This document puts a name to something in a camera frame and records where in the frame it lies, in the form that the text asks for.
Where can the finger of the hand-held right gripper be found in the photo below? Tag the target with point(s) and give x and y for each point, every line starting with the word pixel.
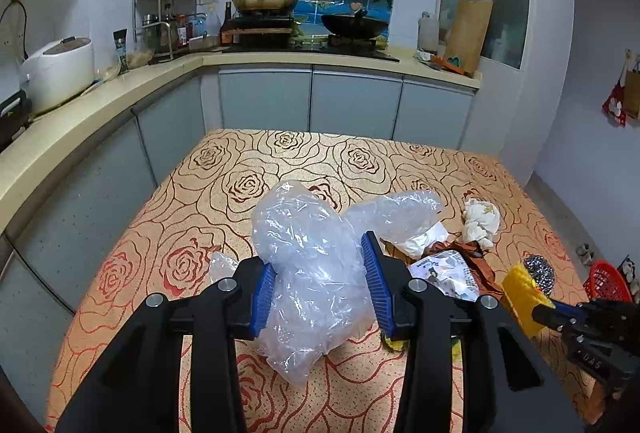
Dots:
pixel 562 309
pixel 550 319

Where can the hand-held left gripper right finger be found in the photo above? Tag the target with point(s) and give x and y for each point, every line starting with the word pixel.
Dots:
pixel 380 283

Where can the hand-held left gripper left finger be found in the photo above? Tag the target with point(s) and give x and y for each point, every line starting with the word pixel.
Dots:
pixel 262 303

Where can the yellow wavy foam pad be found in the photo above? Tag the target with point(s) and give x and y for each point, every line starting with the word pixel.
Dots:
pixel 520 300

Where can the steel wool scourer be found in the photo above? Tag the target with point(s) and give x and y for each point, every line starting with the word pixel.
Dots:
pixel 542 270

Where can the red plastic basket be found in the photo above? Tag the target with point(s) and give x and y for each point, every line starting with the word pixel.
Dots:
pixel 607 280

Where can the white printed packet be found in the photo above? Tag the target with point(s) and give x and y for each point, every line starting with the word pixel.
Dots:
pixel 440 270

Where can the yellow green scouring sponge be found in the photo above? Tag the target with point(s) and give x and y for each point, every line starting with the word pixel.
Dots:
pixel 395 344

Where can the white plastic wrapper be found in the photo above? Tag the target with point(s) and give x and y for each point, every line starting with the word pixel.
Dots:
pixel 425 238

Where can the clear plastic bag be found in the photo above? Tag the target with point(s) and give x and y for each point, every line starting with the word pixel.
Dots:
pixel 305 243

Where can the orange black wrapper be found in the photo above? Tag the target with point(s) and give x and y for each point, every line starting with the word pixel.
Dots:
pixel 485 268

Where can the white tissue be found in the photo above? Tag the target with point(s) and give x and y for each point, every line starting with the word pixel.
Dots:
pixel 480 220

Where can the beige shoe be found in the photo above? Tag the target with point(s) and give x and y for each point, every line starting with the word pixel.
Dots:
pixel 589 256
pixel 581 249

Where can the floral tablecloth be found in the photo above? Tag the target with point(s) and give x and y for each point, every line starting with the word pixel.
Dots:
pixel 225 193

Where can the grey kitchen cabinets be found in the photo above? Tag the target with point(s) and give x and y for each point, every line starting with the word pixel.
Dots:
pixel 350 103

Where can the brown paper bag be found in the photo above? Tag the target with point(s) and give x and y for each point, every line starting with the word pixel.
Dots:
pixel 634 93

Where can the orange plastic tool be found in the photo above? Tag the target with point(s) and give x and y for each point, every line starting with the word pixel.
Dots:
pixel 447 63

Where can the black gas stove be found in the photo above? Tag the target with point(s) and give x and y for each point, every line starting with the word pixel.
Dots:
pixel 350 53

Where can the clear plastic bottle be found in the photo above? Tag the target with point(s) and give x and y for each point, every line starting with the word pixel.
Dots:
pixel 428 33

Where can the black wok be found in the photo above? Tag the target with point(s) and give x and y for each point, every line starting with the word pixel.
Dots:
pixel 355 25

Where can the beige kitchen countertop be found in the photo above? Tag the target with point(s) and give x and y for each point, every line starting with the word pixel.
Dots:
pixel 100 98

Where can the wooden cutting board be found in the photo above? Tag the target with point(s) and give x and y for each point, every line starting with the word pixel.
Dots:
pixel 467 35

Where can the dark sauce bottle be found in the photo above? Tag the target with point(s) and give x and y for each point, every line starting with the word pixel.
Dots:
pixel 227 28

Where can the white rice cooker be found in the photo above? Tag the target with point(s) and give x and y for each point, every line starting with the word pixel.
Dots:
pixel 57 73

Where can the black countertop appliance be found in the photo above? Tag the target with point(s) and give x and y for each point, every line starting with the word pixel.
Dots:
pixel 12 118

